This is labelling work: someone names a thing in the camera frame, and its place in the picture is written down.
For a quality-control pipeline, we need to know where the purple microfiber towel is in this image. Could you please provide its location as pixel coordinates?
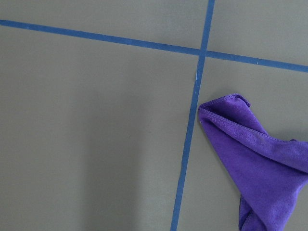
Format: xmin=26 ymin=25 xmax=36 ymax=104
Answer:
xmin=198 ymin=94 xmax=308 ymax=231

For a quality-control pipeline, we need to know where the blue tape strip lengthwise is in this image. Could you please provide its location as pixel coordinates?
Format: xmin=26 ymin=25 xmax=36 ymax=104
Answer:
xmin=170 ymin=0 xmax=215 ymax=231

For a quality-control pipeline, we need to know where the blue tape strip crosswise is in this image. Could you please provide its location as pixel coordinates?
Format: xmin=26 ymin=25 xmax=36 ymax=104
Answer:
xmin=0 ymin=20 xmax=308 ymax=73

